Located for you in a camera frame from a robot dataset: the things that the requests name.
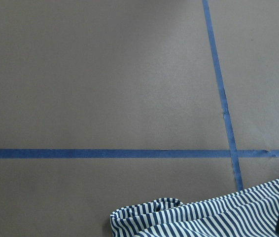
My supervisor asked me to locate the blue white striped polo shirt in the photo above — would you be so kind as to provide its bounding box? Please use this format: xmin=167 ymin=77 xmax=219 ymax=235
xmin=110 ymin=178 xmax=279 ymax=237

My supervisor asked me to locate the brown paper table cover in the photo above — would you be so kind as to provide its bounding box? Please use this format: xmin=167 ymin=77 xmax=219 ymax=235
xmin=0 ymin=0 xmax=279 ymax=237

